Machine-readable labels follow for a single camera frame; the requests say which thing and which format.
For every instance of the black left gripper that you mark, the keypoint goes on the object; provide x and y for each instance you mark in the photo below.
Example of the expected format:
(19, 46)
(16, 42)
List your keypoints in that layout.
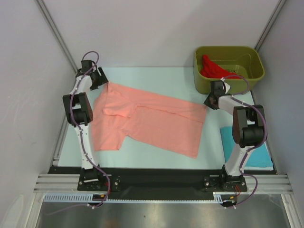
(102, 79)

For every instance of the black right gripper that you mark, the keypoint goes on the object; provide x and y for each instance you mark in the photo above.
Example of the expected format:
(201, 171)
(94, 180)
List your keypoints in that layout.
(207, 102)

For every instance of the pink t shirt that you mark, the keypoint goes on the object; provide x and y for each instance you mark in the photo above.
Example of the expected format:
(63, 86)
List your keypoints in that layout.
(165, 122)

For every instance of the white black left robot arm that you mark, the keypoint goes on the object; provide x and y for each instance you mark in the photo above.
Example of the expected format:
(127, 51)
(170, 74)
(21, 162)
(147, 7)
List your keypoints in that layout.
(79, 114)

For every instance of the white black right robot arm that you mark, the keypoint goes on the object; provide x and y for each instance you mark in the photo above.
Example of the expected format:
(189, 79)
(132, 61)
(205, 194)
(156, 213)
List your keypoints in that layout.
(248, 131)

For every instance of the red t shirt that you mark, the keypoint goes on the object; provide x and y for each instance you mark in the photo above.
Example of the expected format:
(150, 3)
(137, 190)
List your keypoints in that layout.
(211, 70)

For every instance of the olive green plastic bin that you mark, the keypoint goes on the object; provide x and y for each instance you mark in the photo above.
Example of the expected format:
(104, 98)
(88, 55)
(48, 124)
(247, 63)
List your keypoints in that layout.
(241, 60)

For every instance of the folded blue t shirt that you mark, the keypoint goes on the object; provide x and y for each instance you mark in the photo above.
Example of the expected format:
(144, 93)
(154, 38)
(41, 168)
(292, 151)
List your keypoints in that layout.
(259, 159)

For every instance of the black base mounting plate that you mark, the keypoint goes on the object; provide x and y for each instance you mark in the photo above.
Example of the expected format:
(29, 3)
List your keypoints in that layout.
(158, 184)

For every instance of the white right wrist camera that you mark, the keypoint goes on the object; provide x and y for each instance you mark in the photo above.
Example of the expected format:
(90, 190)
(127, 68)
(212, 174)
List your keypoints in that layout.
(226, 87)

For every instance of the left aluminium corner post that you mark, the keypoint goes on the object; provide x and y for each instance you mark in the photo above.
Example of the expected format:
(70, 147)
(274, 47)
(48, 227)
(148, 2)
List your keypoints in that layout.
(56, 33)

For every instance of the aluminium corner post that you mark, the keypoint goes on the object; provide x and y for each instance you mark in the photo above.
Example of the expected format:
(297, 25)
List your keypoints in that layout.
(272, 20)
(56, 33)

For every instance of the right aluminium corner post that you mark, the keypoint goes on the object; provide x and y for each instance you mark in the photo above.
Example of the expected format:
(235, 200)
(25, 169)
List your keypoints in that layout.
(272, 20)

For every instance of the white slotted cable duct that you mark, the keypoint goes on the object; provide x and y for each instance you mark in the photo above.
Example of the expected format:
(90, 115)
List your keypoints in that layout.
(96, 198)

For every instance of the aluminium front frame rail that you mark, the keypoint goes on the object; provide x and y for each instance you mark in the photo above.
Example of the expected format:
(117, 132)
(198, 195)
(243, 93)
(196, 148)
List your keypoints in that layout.
(46, 183)

